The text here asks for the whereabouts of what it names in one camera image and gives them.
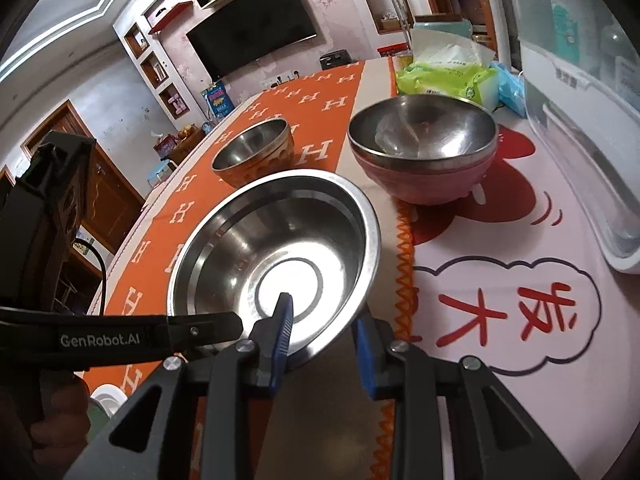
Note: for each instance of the left hand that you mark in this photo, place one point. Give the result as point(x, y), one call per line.
point(60, 435)

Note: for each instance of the green round plate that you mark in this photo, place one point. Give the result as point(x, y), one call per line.
point(99, 418)

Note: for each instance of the white paper plate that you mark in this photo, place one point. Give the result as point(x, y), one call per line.
point(110, 397)

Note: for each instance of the pink steel bowl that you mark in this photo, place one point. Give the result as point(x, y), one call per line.
point(425, 149)

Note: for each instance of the black small appliance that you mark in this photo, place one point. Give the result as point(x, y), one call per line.
point(335, 59)

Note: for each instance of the black television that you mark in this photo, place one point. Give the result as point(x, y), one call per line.
point(244, 30)

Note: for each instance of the white pink printed mat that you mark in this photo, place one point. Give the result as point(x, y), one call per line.
point(513, 274)

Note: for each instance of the teal container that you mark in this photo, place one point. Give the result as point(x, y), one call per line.
point(462, 28)

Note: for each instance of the white clear-lid storage box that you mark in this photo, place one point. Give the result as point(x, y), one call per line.
point(580, 61)

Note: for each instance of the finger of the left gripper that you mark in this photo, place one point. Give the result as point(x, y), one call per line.
point(192, 331)

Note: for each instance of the light blue small stool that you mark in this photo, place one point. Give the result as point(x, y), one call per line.
point(161, 173)

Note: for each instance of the large stainless steel bowl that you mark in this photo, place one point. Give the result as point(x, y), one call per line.
point(310, 233)

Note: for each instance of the blue wet wipes pack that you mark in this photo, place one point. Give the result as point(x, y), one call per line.
point(511, 90)

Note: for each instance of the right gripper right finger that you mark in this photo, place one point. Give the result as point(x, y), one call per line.
point(372, 338)

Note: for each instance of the green tissue pack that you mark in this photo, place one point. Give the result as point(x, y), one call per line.
point(463, 71)

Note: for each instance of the small gold steel bowl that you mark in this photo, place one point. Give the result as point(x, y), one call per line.
point(262, 149)

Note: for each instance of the wooden tv cabinet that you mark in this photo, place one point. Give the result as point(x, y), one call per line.
point(186, 146)

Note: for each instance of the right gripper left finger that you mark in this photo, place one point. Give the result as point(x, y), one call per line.
point(272, 338)

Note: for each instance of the blue poster box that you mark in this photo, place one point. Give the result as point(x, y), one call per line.
point(218, 101)

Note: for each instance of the orange H-pattern blanket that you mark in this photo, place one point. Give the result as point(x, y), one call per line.
point(321, 424)

